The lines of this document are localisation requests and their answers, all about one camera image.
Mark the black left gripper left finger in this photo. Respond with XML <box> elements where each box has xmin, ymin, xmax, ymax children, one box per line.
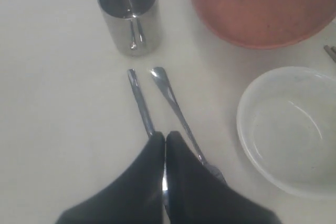
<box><xmin>57</xmin><ymin>132</ymin><xmax>165</xmax><ymax>223</ymax></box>

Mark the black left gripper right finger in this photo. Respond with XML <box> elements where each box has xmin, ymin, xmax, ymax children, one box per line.
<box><xmin>166</xmin><ymin>131</ymin><xmax>281</xmax><ymax>223</ymax></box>

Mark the silver table knife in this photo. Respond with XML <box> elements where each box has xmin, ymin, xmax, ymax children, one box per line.
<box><xmin>127</xmin><ymin>68</ymin><xmax>169</xmax><ymax>209</ymax></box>

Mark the white ceramic bowl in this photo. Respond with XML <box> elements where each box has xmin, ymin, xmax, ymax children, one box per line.
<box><xmin>236</xmin><ymin>67</ymin><xmax>335</xmax><ymax>199</ymax></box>

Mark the silver metal fork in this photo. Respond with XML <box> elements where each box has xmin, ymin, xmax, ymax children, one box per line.
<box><xmin>151</xmin><ymin>67</ymin><xmax>227</xmax><ymax>185</ymax></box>

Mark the shiny steel cup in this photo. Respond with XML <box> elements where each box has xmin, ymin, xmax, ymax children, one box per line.
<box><xmin>97</xmin><ymin>0</ymin><xmax>162</xmax><ymax>56</ymax></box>

